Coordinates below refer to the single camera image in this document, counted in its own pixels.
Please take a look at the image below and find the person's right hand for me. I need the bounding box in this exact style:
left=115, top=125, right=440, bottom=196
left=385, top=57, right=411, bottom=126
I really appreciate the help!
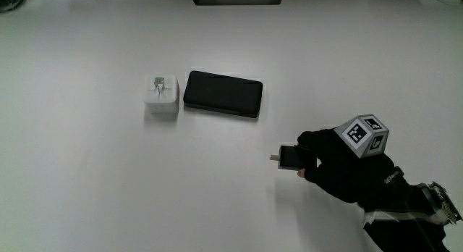
left=297, top=113, right=410, bottom=206

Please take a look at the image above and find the black charger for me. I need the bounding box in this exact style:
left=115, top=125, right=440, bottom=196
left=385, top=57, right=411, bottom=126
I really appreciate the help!
left=269, top=144, right=318, bottom=172

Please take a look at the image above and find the white cube charger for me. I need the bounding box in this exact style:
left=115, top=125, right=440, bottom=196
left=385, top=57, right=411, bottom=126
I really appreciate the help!
left=142, top=74, right=180, bottom=114

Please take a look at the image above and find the person's right forearm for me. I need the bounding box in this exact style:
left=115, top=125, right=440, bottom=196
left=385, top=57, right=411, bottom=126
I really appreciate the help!
left=360, top=172, right=463, bottom=252

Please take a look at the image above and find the black power bank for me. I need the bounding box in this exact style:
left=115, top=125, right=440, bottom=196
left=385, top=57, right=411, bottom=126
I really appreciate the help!
left=182, top=70, right=264, bottom=119

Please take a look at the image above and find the coiled black cable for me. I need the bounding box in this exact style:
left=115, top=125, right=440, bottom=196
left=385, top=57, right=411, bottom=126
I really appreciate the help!
left=0, top=0, right=28, bottom=14

